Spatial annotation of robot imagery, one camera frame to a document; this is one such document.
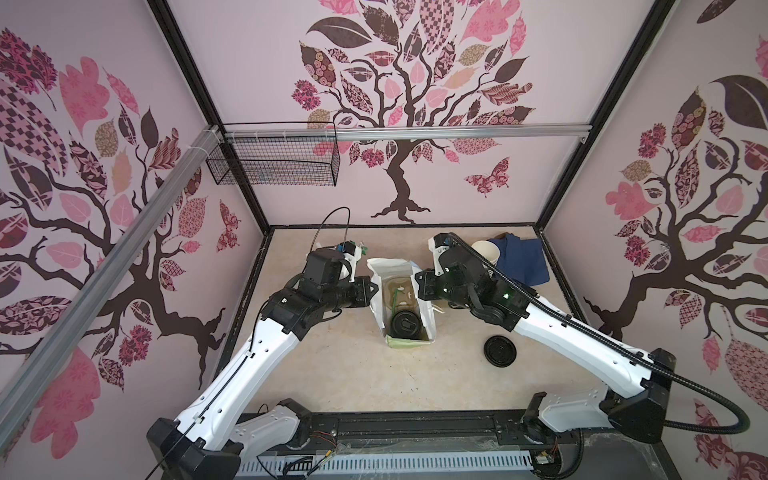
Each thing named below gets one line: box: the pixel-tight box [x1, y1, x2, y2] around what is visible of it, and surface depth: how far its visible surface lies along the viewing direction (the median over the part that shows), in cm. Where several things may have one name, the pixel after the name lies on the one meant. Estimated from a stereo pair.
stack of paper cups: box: [471, 240, 501, 267], surface depth 92 cm
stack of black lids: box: [484, 335, 517, 368], surface depth 87 cm
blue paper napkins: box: [487, 233, 550, 286], surface depth 103 cm
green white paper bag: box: [367, 257, 437, 349], surface depth 79 cm
